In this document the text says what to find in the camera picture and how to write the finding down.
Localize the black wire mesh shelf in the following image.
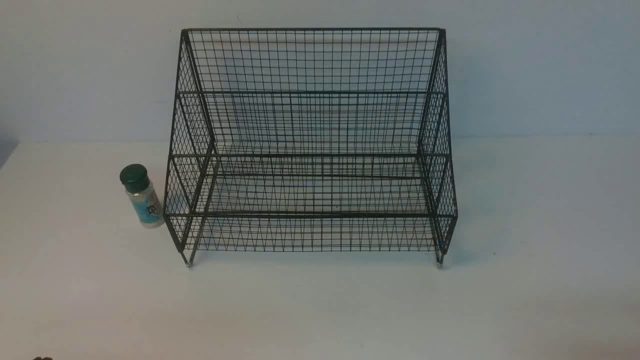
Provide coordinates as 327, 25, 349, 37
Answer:
163, 27, 458, 268

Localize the green-capped seasoning bottle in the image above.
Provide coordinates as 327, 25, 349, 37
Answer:
119, 163, 164, 229

